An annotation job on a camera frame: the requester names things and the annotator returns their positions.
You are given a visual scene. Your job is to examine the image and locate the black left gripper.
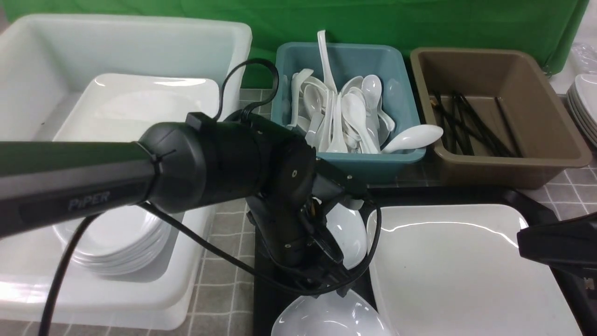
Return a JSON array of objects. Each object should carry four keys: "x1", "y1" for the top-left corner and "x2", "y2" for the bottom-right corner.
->
[{"x1": 280, "y1": 196, "x2": 352, "y2": 299}]

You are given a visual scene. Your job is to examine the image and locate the white bowl tray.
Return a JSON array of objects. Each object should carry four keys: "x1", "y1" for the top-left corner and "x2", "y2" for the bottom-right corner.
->
[
  {"x1": 271, "y1": 290, "x2": 395, "y2": 336},
  {"x1": 326, "y1": 204, "x2": 368, "y2": 270}
]

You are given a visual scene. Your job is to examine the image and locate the large white square plate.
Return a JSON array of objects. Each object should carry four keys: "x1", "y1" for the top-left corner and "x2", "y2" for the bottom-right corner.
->
[{"x1": 369, "y1": 204, "x2": 582, "y2": 336}]

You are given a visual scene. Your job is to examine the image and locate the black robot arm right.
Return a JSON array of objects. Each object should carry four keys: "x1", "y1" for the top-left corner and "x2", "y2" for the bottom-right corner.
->
[{"x1": 517, "y1": 213, "x2": 597, "y2": 300}]

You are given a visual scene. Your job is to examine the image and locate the grey checked tablecloth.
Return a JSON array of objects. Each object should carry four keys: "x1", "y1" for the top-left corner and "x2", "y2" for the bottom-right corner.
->
[{"x1": 0, "y1": 89, "x2": 597, "y2": 336}]

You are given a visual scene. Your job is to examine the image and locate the white spoons pile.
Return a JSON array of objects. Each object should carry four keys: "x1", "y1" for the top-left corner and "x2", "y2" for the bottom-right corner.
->
[{"x1": 288, "y1": 69, "x2": 397, "y2": 154}]

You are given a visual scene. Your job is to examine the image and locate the white spoon over bin edge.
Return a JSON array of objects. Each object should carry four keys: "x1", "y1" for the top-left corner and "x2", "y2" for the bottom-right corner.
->
[{"x1": 380, "y1": 124, "x2": 444, "y2": 154}]

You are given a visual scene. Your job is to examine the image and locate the upright white spoon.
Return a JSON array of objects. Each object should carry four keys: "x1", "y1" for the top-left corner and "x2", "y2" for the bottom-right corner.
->
[{"x1": 317, "y1": 30, "x2": 338, "y2": 93}]

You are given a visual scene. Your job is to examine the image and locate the stack of white bowls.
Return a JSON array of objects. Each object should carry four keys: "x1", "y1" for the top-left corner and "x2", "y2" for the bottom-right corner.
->
[{"x1": 70, "y1": 206, "x2": 172, "y2": 276}]

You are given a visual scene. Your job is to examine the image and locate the black chopsticks in bin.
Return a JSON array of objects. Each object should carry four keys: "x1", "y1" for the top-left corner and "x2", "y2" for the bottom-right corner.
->
[{"x1": 430, "y1": 90, "x2": 524, "y2": 158}]

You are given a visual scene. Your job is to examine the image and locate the brown plastic bin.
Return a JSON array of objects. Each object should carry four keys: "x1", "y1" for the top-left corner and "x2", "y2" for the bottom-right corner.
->
[{"x1": 410, "y1": 48, "x2": 592, "y2": 189}]

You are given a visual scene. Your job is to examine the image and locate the stack of white square plates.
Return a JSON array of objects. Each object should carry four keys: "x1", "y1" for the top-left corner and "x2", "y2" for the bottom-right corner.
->
[{"x1": 54, "y1": 74, "x2": 220, "y2": 142}]

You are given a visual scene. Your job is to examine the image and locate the white plates stack right edge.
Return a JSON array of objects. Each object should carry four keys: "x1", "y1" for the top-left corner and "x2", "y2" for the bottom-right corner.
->
[{"x1": 566, "y1": 74, "x2": 597, "y2": 147}]

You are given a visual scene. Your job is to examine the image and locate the green cloth backdrop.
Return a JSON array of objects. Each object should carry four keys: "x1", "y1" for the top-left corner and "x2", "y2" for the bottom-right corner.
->
[{"x1": 1, "y1": 0, "x2": 589, "y2": 74}]

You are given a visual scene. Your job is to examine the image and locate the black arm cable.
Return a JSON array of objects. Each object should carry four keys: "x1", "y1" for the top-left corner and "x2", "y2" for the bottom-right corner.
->
[{"x1": 38, "y1": 58, "x2": 382, "y2": 336}]

